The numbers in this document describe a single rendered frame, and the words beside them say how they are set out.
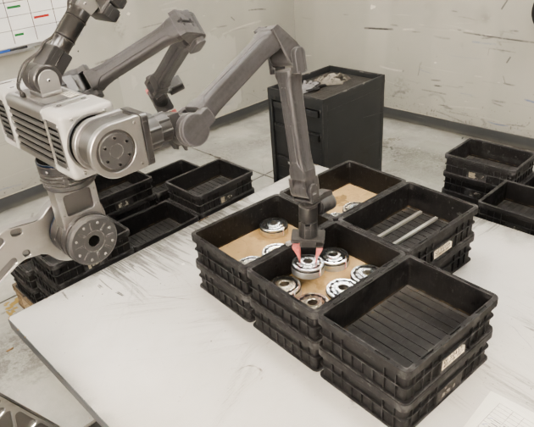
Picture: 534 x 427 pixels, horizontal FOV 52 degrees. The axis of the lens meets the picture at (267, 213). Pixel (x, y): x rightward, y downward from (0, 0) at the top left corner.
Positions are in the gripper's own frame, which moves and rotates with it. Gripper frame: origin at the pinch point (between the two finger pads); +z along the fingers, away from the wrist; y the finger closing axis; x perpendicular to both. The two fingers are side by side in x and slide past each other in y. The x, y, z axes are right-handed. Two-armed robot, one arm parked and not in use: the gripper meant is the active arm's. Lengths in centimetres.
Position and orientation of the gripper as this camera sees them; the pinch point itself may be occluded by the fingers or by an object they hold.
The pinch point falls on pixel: (308, 259)
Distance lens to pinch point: 174.5
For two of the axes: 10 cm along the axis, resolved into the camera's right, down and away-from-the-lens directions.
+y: -9.9, -0.3, 1.2
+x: -1.2, 4.8, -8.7
